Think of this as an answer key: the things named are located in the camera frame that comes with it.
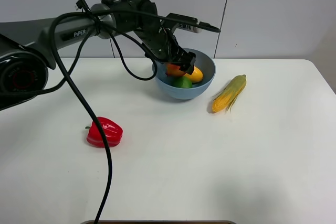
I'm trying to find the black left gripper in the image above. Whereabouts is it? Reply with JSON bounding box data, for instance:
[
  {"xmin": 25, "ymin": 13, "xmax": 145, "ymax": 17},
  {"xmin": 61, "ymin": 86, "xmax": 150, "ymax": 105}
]
[{"xmin": 136, "ymin": 23, "xmax": 196, "ymax": 74}]

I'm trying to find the red yellow apple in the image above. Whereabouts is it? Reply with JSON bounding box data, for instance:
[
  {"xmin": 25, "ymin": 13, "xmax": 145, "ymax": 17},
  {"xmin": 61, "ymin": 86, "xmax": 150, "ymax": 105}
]
[{"xmin": 165, "ymin": 63, "xmax": 185, "ymax": 77}]

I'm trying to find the yellow mango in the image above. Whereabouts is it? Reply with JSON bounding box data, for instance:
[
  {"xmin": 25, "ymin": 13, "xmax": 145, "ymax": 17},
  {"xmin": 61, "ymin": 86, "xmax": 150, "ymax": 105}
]
[{"xmin": 184, "ymin": 66, "xmax": 203, "ymax": 83}]

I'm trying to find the green lime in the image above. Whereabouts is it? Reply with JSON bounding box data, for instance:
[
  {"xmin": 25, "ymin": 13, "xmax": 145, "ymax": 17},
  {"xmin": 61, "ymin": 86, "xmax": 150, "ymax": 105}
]
[{"xmin": 172, "ymin": 76, "xmax": 193, "ymax": 89}]

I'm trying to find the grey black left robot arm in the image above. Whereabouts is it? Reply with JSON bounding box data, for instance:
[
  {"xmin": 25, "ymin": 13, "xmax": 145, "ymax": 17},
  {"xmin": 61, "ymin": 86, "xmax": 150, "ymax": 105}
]
[{"xmin": 1, "ymin": 0, "xmax": 197, "ymax": 110}]

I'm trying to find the blue plastic bowl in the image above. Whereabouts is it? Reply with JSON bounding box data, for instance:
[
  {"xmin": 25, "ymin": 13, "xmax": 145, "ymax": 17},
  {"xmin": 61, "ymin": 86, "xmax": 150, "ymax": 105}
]
[{"xmin": 154, "ymin": 48, "xmax": 216, "ymax": 100}]

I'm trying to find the corn cob with husk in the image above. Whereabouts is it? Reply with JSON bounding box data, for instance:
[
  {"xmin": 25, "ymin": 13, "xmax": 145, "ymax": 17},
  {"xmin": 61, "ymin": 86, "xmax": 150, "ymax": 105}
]
[{"xmin": 212, "ymin": 74, "xmax": 247, "ymax": 113}]

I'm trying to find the red bell pepper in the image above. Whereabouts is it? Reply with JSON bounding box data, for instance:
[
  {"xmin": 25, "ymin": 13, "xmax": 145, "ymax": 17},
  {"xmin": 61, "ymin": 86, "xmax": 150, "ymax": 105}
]
[{"xmin": 86, "ymin": 116, "xmax": 123, "ymax": 148}]

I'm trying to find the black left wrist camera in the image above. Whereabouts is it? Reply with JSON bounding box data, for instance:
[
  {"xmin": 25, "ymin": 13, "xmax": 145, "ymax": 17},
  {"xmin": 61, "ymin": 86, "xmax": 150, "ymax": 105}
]
[{"xmin": 162, "ymin": 13, "xmax": 201, "ymax": 33}]

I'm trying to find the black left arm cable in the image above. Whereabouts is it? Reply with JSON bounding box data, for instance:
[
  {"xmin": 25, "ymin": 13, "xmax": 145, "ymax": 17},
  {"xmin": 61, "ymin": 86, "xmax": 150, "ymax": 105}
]
[{"xmin": 49, "ymin": 0, "xmax": 222, "ymax": 224}]

